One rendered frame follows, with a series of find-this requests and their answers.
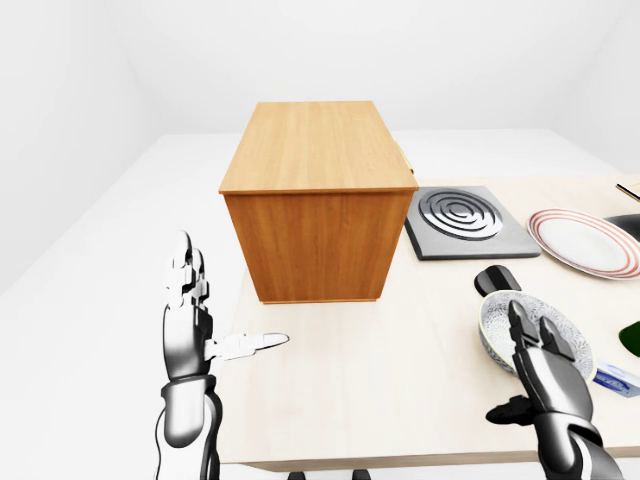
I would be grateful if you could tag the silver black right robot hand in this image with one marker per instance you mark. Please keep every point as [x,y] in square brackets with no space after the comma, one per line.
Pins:
[555,382]

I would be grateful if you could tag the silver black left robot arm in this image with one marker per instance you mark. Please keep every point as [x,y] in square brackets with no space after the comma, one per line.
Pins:
[182,420]

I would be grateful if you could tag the blue and white box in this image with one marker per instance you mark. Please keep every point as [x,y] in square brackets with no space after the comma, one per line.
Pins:
[617,380]

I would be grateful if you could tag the patterned white bowl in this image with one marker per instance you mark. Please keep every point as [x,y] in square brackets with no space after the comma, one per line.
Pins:
[495,320]

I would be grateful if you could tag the dark green object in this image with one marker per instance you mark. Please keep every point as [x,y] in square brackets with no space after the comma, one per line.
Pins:
[631,340]

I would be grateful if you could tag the flat dark stove plate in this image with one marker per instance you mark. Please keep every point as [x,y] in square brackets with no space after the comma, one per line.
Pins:
[465,225]

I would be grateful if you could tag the wooden cabinet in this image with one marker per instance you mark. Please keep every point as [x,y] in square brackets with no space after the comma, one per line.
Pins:
[315,200]

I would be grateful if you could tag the white plate with red rings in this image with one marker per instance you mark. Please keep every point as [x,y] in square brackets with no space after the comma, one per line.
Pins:
[585,240]

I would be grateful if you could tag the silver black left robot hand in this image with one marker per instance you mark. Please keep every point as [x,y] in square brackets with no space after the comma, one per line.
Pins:
[181,345]

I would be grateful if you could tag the round black stove knob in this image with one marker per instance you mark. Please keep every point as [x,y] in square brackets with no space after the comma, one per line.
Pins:
[495,280]

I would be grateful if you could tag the small dark shape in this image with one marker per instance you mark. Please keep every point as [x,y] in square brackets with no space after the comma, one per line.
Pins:
[296,476]
[361,475]

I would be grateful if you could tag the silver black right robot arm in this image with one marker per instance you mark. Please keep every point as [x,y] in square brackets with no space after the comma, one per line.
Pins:
[575,450]

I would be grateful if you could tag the black object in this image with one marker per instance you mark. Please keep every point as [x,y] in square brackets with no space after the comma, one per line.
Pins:
[625,222]

